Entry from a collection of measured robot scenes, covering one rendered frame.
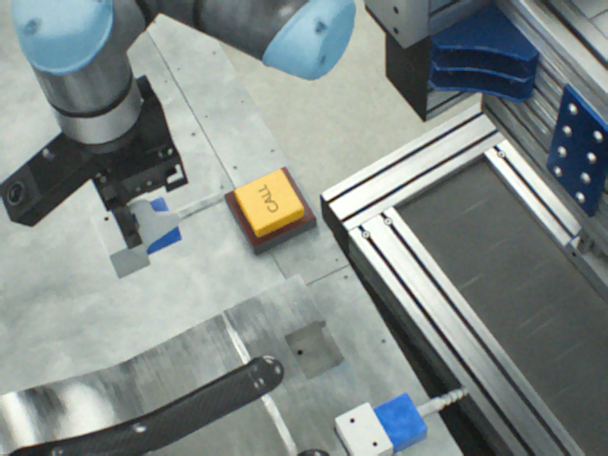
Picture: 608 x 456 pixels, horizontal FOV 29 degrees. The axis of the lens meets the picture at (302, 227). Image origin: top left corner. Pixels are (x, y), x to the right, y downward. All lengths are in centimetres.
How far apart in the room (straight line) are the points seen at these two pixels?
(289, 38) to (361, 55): 157
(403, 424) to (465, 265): 87
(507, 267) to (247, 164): 71
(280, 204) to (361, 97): 111
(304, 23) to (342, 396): 42
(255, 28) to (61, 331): 54
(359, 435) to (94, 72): 43
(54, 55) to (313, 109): 152
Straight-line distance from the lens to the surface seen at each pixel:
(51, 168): 107
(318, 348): 121
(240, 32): 92
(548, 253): 201
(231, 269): 133
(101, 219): 120
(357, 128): 237
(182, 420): 119
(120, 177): 107
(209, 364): 119
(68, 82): 94
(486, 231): 202
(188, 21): 95
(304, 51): 90
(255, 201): 133
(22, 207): 108
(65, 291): 136
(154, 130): 106
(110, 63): 94
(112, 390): 120
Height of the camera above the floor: 198
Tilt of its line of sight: 61 degrees down
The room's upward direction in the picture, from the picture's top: 8 degrees counter-clockwise
